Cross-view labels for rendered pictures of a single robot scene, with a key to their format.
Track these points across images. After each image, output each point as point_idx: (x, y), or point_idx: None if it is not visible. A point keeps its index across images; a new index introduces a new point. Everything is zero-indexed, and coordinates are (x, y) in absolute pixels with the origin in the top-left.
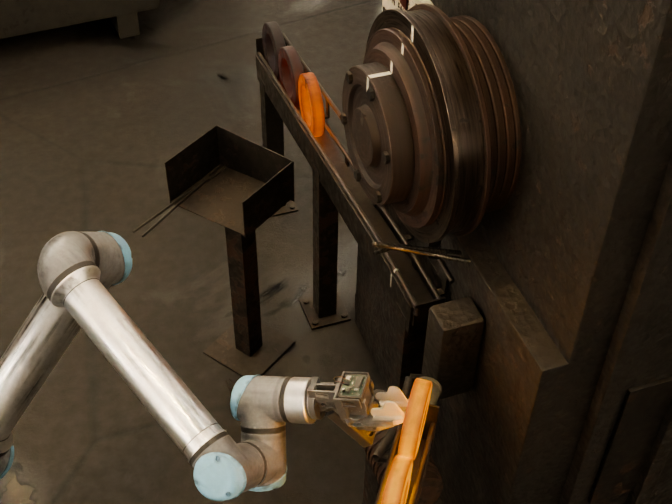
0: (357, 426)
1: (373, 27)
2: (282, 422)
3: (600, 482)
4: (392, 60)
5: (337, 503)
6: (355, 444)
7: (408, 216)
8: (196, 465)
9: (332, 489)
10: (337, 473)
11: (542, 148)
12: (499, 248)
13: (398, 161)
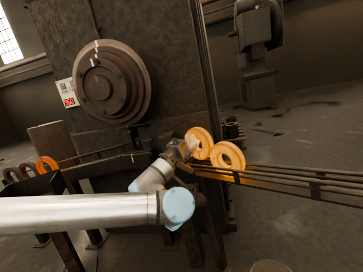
0: (190, 155)
1: (73, 72)
2: (163, 185)
3: None
4: (95, 54)
5: (170, 270)
6: (152, 252)
7: (131, 113)
8: (165, 207)
9: (163, 269)
10: (158, 264)
11: (158, 57)
12: (159, 114)
13: (123, 74)
